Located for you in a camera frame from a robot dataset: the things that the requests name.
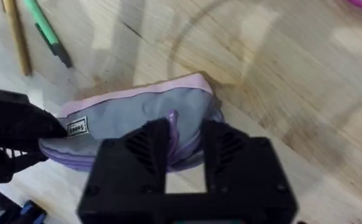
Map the green and black pen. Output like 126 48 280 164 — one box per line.
21 0 74 70

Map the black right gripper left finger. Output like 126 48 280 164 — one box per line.
82 117 171 200

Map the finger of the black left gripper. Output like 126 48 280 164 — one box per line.
0 86 69 141
0 138 49 185

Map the tan wooden pen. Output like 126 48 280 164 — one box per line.
1 0 34 77

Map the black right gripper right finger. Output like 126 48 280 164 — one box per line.
201 119 295 200

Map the grey and purple zip bag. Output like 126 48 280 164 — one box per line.
39 72 225 172

